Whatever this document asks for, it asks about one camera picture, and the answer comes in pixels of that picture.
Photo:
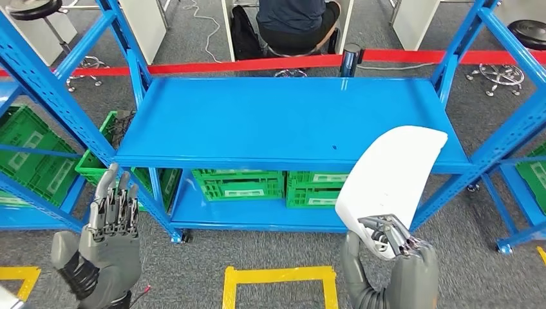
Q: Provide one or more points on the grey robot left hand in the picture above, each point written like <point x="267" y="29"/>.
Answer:
<point x="113" y="260"/>

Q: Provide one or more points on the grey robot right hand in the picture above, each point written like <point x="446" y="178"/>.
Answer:
<point x="416" y="281"/>

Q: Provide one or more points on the white plastic shell part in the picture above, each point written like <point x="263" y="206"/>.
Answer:
<point x="392" y="179"/>

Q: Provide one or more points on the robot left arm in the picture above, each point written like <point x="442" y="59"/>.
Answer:
<point x="123" y="302"/>

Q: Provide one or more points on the blue metal shelf rack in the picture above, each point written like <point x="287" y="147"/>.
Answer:
<point x="512" y="187"/>
<point x="277" y="119"/>
<point x="34" y="219"/>

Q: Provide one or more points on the green plastic crate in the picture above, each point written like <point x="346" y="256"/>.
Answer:
<point x="168" y="187"/>
<point x="307" y="178"/>
<point x="42" y="187"/>
<point x="535" y="179"/>
<point x="239" y="175"/>
<point x="213" y="192"/>
<point x="25" y="128"/>
<point x="91" y="162"/>
<point x="298" y="200"/>

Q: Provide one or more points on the yellow floor tape square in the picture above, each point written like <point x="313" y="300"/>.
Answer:
<point x="277" y="275"/>
<point x="19" y="273"/>
<point x="542" y="256"/>

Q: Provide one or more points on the white desk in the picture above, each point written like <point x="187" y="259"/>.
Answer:
<point x="36" y="47"/>
<point x="416" y="25"/>
<point x="524" y="10"/>
<point x="145" y="30"/>
<point x="228" y="34"/>

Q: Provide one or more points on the red barrier belt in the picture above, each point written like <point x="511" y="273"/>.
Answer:
<point x="256" y="64"/>

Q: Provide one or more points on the black round stool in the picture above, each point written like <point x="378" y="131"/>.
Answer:
<point x="34" y="6"/>
<point x="290" y="72"/>
<point x="529" y="32"/>

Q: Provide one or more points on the black backpack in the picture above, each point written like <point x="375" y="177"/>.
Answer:
<point x="245" y="38"/>

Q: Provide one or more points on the person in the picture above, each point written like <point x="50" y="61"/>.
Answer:
<point x="290" y="17"/>

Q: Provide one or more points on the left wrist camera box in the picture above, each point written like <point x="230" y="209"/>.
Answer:
<point x="8" y="300"/>

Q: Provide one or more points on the black barrier post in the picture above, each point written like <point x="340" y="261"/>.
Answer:
<point x="350" y="59"/>

